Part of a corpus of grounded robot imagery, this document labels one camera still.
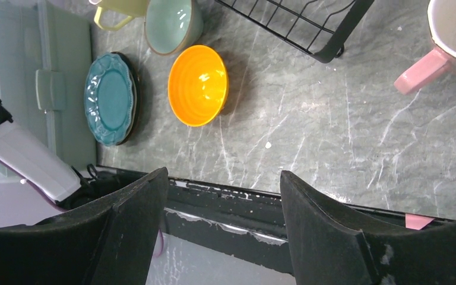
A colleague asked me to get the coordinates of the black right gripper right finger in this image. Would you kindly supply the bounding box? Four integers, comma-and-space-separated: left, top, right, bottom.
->
280, 170, 456, 284

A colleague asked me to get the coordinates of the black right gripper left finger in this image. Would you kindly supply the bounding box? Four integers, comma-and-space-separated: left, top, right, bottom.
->
0, 167, 169, 284

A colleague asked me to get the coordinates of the yellow ribbed bowl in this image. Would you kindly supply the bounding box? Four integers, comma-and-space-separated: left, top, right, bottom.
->
167, 45, 229, 127

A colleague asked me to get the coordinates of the black wire dish rack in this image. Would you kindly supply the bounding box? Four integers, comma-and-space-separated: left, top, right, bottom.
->
218, 0, 375, 64

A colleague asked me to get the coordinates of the pink mug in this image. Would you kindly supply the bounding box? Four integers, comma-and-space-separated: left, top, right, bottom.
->
394, 1, 456, 94

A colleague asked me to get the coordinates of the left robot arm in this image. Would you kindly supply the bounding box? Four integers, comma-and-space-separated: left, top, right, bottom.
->
0, 99, 122, 210

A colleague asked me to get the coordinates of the teal scalloped plate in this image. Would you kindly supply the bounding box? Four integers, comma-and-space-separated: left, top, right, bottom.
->
84, 52, 140, 146

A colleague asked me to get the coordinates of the clear plastic storage box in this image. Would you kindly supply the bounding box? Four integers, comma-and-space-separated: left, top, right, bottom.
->
0, 1, 96, 169

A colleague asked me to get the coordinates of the light green ceramic bowl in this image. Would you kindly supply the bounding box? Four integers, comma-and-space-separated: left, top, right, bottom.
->
145, 0, 204, 56

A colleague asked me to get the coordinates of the pale yellow mug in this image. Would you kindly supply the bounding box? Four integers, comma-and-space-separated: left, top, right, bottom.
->
88, 0, 150, 31

